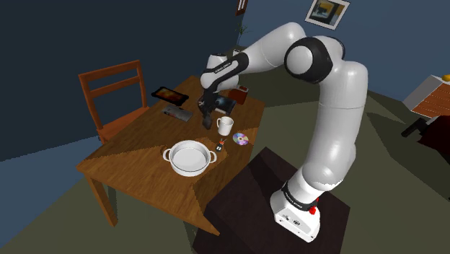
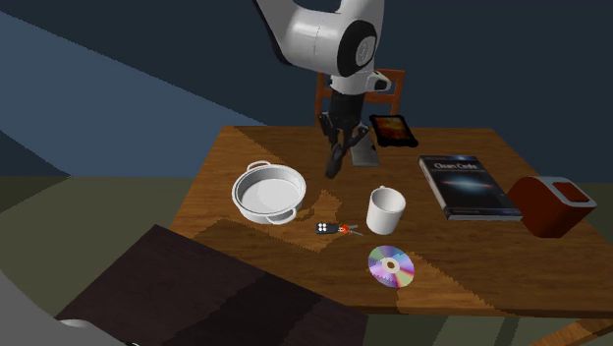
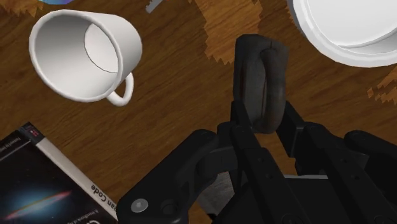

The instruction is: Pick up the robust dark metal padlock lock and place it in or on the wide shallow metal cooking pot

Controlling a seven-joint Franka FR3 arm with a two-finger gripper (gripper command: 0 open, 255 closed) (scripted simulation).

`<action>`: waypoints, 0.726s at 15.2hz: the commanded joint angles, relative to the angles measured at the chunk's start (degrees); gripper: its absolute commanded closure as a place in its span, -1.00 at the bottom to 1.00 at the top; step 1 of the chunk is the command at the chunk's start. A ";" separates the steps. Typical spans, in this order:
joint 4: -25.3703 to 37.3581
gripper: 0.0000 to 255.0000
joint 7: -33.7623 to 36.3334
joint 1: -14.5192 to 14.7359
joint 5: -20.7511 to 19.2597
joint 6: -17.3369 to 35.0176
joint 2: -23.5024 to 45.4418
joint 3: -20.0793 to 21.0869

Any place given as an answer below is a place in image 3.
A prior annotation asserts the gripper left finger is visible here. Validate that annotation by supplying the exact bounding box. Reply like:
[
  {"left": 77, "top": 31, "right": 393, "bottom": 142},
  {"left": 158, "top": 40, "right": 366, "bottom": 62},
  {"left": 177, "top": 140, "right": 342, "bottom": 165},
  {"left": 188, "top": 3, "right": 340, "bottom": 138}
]
[{"left": 115, "top": 99, "right": 300, "bottom": 224}]

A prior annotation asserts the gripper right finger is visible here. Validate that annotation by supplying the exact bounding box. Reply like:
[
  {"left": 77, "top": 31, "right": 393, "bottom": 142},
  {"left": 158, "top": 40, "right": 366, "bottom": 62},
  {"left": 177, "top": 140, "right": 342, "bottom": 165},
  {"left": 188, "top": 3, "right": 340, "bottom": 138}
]
[{"left": 275, "top": 101, "right": 397, "bottom": 224}]

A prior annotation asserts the dark grey rounded object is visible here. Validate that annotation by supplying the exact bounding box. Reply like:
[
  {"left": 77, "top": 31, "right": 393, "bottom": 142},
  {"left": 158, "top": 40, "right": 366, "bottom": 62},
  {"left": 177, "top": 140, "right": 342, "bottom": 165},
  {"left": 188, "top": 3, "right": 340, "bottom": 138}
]
[{"left": 232, "top": 34, "right": 290, "bottom": 135}]

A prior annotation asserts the white plate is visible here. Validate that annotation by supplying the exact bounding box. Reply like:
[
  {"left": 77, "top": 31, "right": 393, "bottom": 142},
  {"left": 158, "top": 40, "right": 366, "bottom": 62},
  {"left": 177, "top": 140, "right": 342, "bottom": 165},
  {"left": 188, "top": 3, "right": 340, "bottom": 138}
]
[{"left": 286, "top": 0, "right": 397, "bottom": 68}]

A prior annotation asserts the black book with galaxy cover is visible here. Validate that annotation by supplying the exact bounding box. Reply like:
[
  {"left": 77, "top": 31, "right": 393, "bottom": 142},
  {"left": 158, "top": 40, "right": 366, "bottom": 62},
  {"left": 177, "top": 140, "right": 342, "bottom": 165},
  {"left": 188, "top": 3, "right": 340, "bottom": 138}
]
[{"left": 0, "top": 122, "right": 120, "bottom": 224}]

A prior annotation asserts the white mug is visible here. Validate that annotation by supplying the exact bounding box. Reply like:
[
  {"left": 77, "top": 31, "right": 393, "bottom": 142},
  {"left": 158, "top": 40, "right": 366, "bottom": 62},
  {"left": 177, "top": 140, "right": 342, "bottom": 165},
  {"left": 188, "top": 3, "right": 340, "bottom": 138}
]
[{"left": 28, "top": 9, "right": 143, "bottom": 107}]

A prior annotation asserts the small grey serrated object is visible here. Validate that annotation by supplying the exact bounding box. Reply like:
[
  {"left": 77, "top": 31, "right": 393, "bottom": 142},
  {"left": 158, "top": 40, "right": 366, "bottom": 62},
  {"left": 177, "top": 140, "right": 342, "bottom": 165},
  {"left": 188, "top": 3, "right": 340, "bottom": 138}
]
[{"left": 145, "top": 0, "right": 164, "bottom": 14}]

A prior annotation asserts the blue round object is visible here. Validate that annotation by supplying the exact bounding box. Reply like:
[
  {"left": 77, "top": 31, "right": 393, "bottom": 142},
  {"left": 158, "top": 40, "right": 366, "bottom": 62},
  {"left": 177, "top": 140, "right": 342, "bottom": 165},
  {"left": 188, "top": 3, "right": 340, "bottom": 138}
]
[{"left": 37, "top": 0, "right": 76, "bottom": 6}]

